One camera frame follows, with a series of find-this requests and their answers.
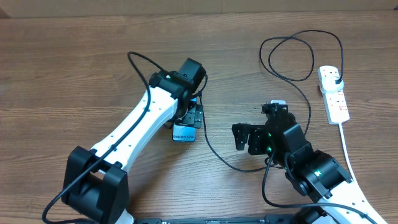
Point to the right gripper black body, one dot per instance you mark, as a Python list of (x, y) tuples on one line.
[(261, 144)]

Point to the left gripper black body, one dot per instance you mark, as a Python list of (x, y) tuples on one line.
[(193, 117)]

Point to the blue Galaxy smartphone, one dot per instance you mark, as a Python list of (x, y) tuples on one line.
[(183, 133)]

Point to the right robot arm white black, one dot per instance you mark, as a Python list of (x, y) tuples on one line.
[(335, 196)]

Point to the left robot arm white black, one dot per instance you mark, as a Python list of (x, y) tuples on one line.
[(96, 179)]

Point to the white charger plug adapter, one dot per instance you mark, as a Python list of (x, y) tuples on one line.
[(330, 85)]

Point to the white power strip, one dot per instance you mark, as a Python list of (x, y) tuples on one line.
[(335, 103)]

